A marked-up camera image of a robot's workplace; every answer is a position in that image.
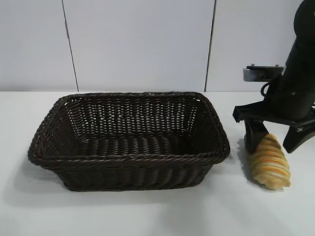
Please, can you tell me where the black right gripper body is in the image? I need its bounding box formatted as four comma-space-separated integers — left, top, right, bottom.
233, 66, 315, 130

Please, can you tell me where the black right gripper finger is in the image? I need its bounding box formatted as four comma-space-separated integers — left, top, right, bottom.
244, 120, 268, 155
283, 124, 315, 153

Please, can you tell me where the long striped bread loaf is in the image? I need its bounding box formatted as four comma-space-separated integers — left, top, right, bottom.
247, 133, 292, 191

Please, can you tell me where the dark brown wicker basket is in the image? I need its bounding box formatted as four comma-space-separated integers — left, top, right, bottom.
27, 91, 231, 193

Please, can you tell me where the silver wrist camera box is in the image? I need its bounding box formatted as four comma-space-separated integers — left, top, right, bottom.
242, 68, 284, 82

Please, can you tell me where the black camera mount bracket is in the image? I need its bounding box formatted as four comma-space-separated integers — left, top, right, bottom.
245, 64, 286, 74

